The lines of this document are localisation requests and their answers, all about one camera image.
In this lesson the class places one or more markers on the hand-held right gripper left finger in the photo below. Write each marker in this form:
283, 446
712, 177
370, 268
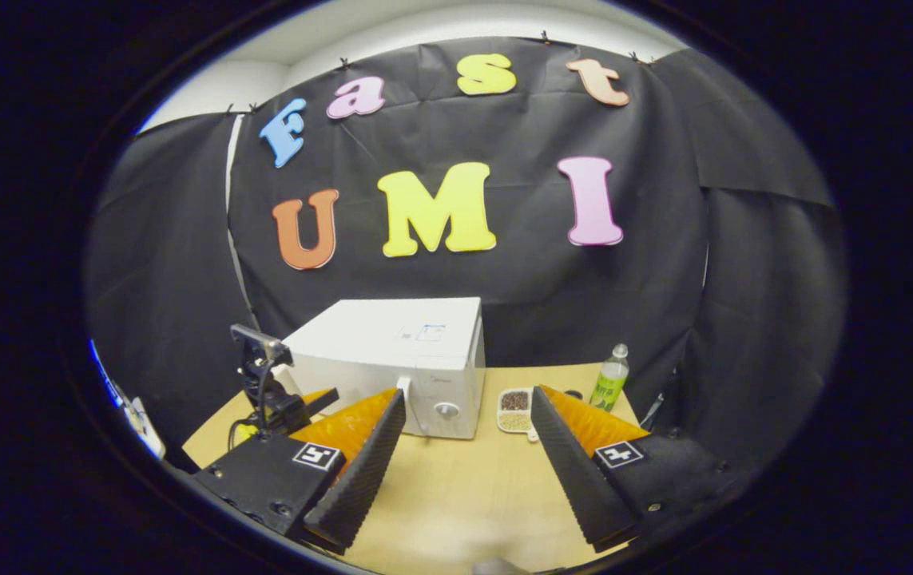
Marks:
360, 479

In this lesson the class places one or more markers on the green label drink bottle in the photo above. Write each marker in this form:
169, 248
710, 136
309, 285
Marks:
608, 387

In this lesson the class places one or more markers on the dark red beans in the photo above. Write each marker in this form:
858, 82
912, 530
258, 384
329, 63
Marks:
514, 399

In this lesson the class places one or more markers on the yellow soybeans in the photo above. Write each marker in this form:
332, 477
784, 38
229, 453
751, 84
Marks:
514, 421

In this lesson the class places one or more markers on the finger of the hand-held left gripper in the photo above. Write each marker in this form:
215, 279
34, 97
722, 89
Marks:
319, 403

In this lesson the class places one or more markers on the white divided dish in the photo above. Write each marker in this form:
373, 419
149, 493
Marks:
502, 411

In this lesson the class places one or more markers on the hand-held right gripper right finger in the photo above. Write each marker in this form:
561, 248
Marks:
576, 479

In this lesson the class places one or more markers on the white microwave oven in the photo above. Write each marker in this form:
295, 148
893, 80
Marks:
384, 335

